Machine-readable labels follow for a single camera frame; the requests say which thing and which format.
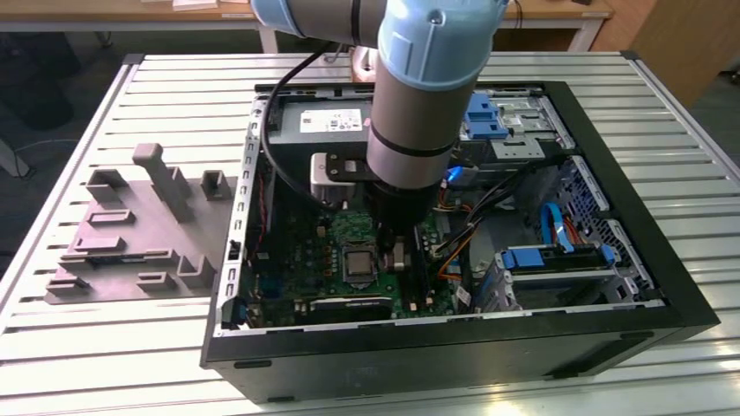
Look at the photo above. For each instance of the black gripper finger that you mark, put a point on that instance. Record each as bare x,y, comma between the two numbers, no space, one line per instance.
402,255
386,242

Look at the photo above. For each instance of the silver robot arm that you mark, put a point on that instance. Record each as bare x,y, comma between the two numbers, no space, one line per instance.
417,108

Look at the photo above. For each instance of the CPU socket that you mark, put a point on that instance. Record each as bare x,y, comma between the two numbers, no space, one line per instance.
362,284

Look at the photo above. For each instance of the black RAM slot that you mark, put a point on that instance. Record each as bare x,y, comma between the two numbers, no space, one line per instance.
414,290
421,286
407,290

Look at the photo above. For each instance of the white four pin connector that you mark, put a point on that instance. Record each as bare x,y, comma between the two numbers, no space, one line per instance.
319,229

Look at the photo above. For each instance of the green motherboard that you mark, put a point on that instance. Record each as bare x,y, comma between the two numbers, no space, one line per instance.
313,264

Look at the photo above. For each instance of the black graphics card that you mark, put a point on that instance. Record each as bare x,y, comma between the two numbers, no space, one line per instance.
350,305

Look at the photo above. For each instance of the black case fan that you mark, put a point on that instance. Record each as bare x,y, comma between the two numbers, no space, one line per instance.
277,234

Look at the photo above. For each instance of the hard disk in blue carrier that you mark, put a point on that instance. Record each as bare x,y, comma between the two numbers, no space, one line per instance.
523,259

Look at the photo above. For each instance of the grey power supply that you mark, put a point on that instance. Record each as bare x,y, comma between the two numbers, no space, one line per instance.
301,147

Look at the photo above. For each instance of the black PC case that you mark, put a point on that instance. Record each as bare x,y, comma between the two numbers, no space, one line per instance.
405,359

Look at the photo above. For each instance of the silver drive cage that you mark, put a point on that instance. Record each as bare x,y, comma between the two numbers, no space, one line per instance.
521,151

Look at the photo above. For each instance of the silver disk bay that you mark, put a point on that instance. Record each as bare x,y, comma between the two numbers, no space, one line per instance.
563,274

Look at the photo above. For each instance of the grey parts rack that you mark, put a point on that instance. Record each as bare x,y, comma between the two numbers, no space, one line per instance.
157,242

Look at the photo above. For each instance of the dark green RAM stick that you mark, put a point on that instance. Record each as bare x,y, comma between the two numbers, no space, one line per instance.
115,261

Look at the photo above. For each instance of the white box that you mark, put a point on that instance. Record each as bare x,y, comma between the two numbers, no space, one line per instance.
195,4

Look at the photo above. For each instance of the wooden cabinet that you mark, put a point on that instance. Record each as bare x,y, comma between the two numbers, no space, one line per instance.
677,43

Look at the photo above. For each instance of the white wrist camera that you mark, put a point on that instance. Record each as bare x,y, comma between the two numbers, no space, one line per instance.
321,175

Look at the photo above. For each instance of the blue drive bracket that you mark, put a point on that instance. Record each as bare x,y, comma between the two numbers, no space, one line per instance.
483,117

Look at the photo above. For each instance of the wooden desk white frame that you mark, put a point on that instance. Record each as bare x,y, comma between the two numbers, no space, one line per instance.
550,9

